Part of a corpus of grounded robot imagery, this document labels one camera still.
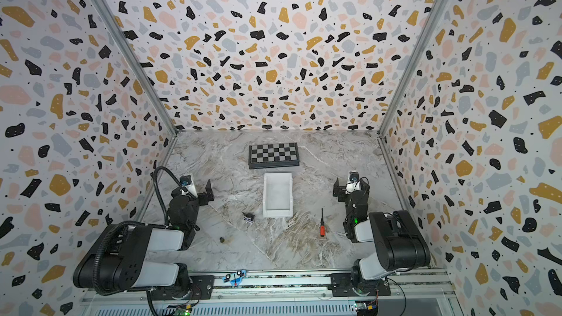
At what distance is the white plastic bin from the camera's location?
90 centimetres

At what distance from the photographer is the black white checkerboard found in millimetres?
1076

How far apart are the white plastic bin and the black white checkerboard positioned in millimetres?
75
